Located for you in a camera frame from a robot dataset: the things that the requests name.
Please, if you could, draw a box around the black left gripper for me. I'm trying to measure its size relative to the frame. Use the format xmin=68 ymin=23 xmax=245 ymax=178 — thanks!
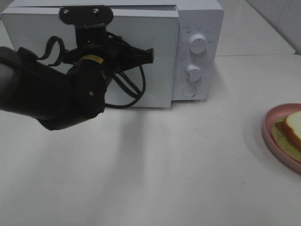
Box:
xmin=62 ymin=42 xmax=154 ymax=89

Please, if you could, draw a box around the white microwave knob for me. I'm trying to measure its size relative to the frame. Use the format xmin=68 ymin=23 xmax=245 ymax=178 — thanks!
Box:
xmin=189 ymin=33 xmax=207 ymax=54
xmin=186 ymin=65 xmax=202 ymax=82

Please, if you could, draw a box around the round white door button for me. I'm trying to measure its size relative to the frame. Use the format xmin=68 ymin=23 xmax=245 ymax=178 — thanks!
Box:
xmin=182 ymin=86 xmax=197 ymax=97

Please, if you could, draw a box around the white microwave door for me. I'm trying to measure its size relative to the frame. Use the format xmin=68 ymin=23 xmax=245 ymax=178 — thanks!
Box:
xmin=1 ymin=7 xmax=178 ymax=107

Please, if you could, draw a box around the pink round plate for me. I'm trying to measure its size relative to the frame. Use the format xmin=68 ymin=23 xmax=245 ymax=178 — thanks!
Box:
xmin=261 ymin=103 xmax=301 ymax=173

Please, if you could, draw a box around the toast sandwich with lettuce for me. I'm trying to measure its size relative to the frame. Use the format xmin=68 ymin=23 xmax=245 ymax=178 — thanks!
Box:
xmin=271 ymin=111 xmax=301 ymax=163

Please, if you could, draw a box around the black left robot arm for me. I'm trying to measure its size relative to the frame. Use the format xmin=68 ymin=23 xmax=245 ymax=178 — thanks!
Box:
xmin=0 ymin=37 xmax=154 ymax=130

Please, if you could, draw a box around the white microwave oven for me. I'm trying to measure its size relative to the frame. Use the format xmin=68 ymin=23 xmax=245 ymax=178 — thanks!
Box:
xmin=1 ymin=0 xmax=224 ymax=102

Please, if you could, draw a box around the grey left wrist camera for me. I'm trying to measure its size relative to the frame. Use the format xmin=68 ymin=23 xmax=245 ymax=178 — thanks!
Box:
xmin=58 ymin=5 xmax=113 ymax=47

